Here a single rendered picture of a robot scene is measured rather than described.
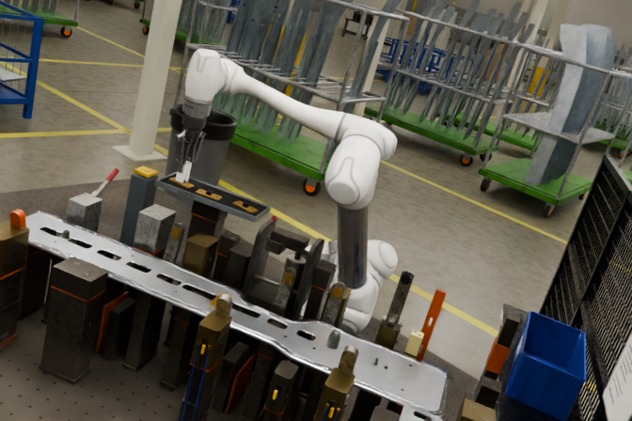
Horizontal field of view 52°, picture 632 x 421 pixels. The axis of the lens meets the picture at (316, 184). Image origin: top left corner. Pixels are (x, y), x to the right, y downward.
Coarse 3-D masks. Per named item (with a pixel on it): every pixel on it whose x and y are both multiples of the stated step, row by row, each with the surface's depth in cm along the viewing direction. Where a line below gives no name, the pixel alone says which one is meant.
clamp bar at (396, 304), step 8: (408, 272) 181; (400, 280) 181; (408, 280) 178; (400, 288) 182; (408, 288) 181; (400, 296) 182; (392, 304) 182; (400, 304) 183; (392, 312) 183; (400, 312) 182
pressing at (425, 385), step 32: (32, 224) 197; (64, 224) 202; (64, 256) 184; (96, 256) 188; (128, 256) 193; (160, 288) 180; (224, 288) 189; (256, 320) 177; (288, 320) 181; (320, 320) 186; (288, 352) 167; (320, 352) 171; (384, 352) 179; (384, 384) 164; (416, 384) 168; (448, 384) 173
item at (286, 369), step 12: (276, 372) 159; (288, 372) 160; (276, 384) 159; (288, 384) 159; (276, 396) 160; (288, 396) 161; (264, 408) 162; (276, 408) 161; (264, 420) 164; (276, 420) 163
